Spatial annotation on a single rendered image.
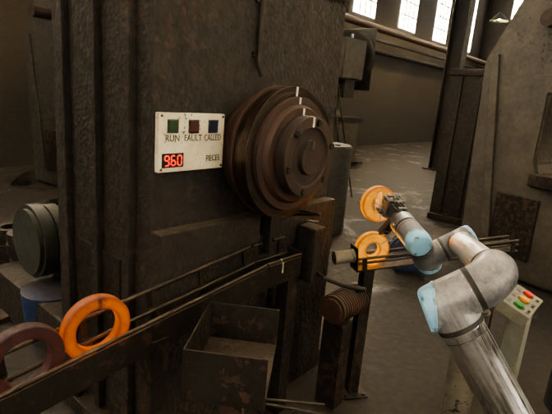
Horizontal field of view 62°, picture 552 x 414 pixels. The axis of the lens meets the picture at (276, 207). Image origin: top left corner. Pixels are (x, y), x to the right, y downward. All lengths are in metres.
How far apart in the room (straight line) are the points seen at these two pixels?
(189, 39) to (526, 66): 3.07
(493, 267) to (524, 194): 2.85
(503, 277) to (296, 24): 1.16
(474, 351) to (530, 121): 2.97
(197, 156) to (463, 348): 0.95
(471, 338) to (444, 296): 0.12
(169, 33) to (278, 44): 0.48
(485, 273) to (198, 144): 0.92
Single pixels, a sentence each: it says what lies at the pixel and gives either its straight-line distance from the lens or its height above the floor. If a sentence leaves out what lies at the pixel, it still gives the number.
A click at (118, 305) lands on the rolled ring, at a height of 0.73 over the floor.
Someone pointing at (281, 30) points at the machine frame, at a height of 1.54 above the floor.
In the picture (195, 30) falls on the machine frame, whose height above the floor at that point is 1.49.
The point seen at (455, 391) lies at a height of 0.15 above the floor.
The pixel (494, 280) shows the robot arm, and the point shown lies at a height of 0.93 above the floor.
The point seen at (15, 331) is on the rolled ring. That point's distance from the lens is 1.24.
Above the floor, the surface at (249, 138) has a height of 1.18.
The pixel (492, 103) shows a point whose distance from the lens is 4.17.
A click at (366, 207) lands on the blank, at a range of 1.94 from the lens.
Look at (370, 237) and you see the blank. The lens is 1.98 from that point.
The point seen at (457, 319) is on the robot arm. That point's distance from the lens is 1.22.
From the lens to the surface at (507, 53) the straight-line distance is 4.20.
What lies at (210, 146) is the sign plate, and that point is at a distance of 1.54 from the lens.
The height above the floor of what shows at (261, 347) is 0.61.
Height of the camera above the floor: 1.32
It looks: 14 degrees down
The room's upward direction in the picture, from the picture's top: 5 degrees clockwise
